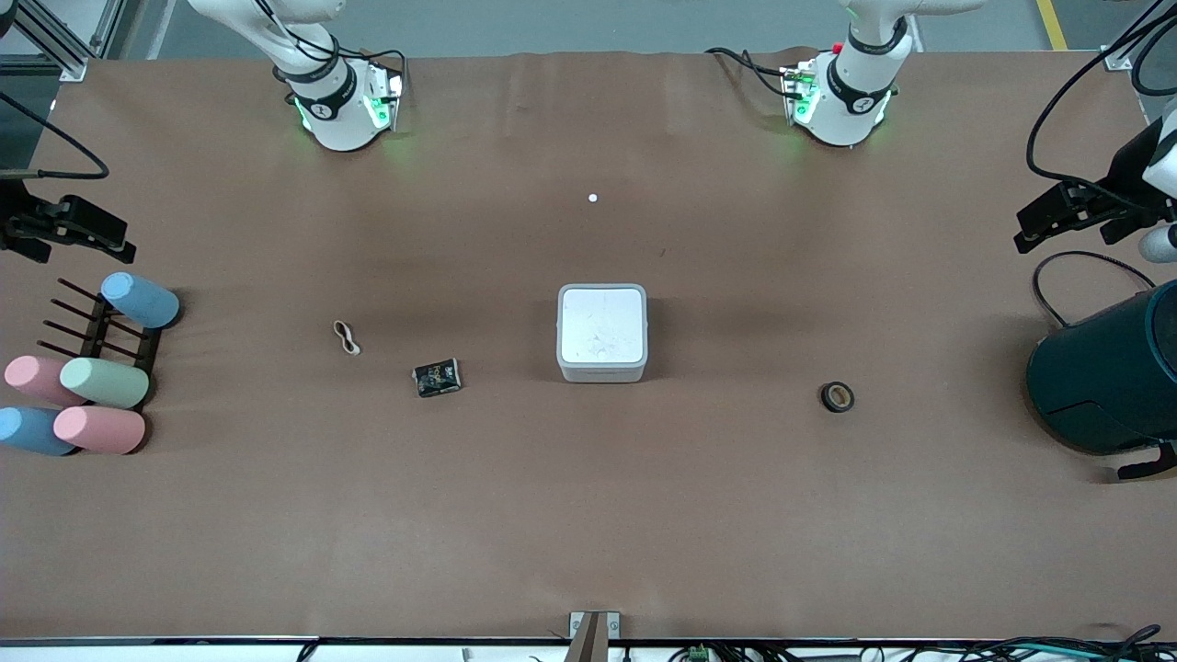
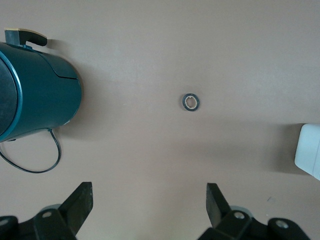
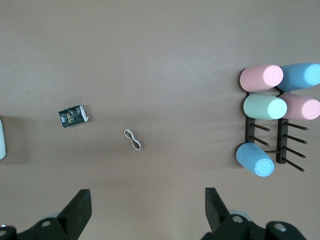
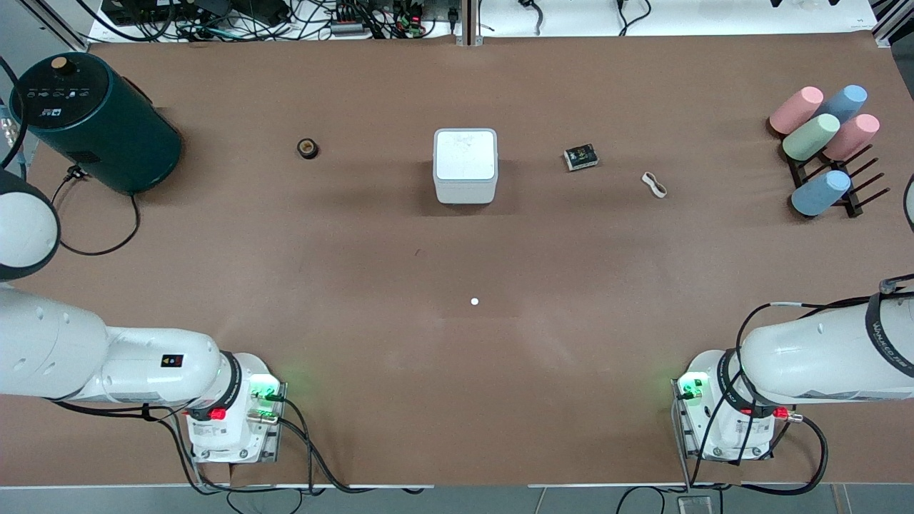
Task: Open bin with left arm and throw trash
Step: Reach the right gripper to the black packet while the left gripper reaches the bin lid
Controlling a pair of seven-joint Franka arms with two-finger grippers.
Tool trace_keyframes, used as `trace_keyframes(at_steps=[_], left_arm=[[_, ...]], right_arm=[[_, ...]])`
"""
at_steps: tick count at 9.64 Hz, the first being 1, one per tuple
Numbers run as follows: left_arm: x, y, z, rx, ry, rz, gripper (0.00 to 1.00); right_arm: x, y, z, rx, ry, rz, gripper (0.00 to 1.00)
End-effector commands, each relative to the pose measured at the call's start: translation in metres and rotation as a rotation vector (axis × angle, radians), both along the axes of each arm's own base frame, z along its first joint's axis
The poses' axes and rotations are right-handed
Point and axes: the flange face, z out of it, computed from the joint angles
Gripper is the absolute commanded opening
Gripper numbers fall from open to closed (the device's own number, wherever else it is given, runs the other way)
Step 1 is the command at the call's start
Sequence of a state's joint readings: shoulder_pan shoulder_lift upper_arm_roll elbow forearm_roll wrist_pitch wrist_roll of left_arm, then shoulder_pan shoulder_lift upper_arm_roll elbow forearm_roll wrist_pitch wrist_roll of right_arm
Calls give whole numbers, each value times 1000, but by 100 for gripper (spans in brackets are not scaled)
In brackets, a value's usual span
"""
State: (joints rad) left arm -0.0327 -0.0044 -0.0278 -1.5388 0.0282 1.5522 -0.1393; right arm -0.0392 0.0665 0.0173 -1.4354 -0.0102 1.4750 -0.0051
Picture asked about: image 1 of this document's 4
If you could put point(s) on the black tape roll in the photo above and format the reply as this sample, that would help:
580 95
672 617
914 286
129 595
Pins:
827 396

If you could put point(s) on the beige rubber band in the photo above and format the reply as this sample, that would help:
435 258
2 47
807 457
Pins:
353 347

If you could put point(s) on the mint green plastic cup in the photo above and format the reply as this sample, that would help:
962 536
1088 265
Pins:
104 382

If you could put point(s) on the dark wooden cup rack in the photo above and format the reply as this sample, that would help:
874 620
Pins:
99 340

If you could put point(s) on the white square trash bin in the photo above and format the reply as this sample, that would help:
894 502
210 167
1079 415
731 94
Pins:
602 333

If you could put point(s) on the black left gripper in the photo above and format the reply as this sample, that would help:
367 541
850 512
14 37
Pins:
1124 172

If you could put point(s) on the blue plastic cup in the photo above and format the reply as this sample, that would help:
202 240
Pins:
140 300
29 432

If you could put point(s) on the aluminium frame profile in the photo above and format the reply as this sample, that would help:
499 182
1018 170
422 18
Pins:
55 46

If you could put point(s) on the grey arm base connector block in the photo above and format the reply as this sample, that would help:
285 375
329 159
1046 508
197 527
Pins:
382 97
800 92

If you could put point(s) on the aluminium corner bracket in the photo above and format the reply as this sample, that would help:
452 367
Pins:
1126 57

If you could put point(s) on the black snack wrapper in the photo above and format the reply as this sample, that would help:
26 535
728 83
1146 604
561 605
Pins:
437 378

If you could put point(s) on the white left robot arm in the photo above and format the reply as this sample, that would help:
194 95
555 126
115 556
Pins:
851 106

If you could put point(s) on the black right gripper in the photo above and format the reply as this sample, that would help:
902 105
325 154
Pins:
13 213

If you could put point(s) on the dark teal round container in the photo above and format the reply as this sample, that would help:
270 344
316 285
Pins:
1103 377

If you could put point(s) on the pink plastic cup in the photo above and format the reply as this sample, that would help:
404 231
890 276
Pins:
99 430
35 379

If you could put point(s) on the metal table edge bracket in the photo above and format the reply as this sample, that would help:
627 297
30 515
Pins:
593 634

